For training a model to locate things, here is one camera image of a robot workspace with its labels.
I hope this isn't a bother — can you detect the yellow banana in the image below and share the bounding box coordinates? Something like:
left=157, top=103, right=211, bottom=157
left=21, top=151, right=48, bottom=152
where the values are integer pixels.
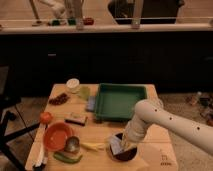
left=81, top=143, right=105, bottom=151

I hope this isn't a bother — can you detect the bunch of dark grapes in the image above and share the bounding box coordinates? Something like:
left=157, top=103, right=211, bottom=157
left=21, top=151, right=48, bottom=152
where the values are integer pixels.
left=49, top=93, right=69, bottom=105

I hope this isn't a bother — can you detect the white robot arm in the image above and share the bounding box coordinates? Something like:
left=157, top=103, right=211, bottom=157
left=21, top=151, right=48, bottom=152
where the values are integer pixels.
left=121, top=99, right=213, bottom=156

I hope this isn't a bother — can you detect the small metal cup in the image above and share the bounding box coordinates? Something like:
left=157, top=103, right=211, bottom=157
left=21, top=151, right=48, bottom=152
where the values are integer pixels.
left=64, top=136, right=80, bottom=154

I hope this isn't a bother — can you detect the blue grey sponge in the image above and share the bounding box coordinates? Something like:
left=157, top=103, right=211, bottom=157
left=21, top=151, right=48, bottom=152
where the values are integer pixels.
left=86, top=96, right=95, bottom=112

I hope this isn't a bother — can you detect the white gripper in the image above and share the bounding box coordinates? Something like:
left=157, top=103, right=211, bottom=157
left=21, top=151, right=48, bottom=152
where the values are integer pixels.
left=121, top=134, right=138, bottom=151

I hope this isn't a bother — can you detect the brown wooden block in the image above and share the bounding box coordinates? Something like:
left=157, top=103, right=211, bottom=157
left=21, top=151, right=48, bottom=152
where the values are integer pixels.
left=65, top=113, right=87, bottom=126

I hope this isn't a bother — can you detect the green rectangular tray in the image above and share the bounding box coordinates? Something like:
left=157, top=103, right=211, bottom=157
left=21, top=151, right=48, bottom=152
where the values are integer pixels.
left=94, top=83, right=147, bottom=122

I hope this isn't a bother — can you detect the orange bowl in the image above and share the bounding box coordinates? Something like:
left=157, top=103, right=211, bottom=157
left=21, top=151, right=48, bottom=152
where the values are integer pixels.
left=43, top=122, right=74, bottom=152

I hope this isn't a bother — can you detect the dark purple bowl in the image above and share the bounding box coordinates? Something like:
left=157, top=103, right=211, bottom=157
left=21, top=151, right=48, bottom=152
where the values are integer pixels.
left=109, top=133, right=137, bottom=161

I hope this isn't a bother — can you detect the red tomato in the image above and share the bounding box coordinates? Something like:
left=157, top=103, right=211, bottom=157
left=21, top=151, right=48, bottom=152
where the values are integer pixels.
left=40, top=112, right=53, bottom=124

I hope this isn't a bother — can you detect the green pepper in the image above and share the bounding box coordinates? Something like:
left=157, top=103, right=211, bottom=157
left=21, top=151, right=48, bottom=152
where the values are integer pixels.
left=53, top=152, right=82, bottom=164

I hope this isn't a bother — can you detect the white round container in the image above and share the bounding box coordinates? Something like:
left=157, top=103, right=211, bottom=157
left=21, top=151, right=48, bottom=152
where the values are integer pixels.
left=66, top=78, right=80, bottom=93

